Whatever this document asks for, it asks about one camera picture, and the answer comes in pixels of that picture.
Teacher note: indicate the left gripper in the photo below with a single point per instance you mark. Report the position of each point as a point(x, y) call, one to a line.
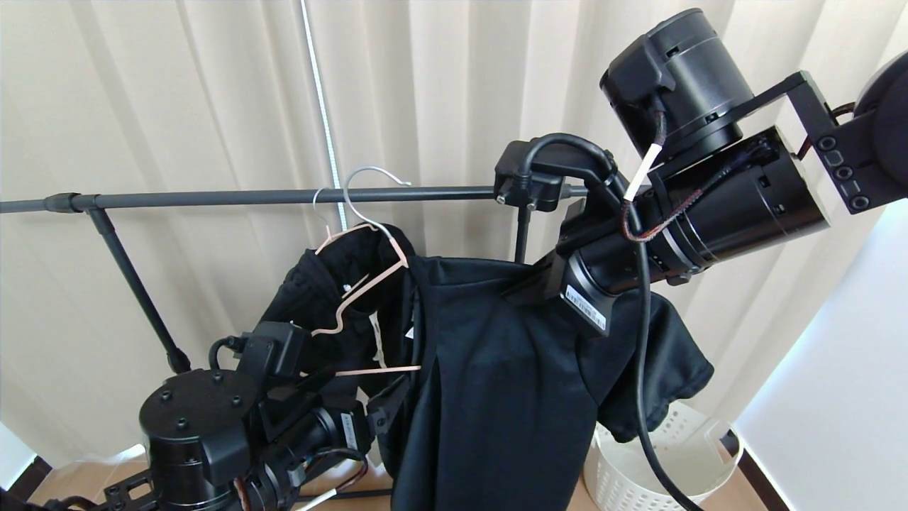
point(319, 440)

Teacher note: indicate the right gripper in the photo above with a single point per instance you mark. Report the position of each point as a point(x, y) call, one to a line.
point(617, 248)

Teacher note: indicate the black shorts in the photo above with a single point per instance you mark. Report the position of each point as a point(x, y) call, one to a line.
point(312, 291)

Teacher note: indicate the black garment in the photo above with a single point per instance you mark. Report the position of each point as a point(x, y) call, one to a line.
point(496, 397)

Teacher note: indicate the pink clothes hanger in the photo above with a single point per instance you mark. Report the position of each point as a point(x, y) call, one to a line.
point(323, 213)
point(397, 266)

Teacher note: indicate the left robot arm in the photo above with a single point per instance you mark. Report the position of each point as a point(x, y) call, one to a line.
point(191, 411)

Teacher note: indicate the white laundry basket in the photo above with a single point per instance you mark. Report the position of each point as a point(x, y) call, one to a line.
point(624, 482)

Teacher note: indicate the black clothes rack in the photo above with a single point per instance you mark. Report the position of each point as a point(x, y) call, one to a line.
point(213, 197)

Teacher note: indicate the beige curtain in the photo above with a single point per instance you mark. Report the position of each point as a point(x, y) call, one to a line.
point(177, 85)

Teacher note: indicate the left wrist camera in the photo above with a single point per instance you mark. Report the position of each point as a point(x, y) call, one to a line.
point(277, 351)

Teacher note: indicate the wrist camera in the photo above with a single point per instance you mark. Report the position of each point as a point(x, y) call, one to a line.
point(528, 184)
point(277, 351)

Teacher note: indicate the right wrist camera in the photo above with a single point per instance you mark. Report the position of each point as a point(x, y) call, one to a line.
point(528, 184)

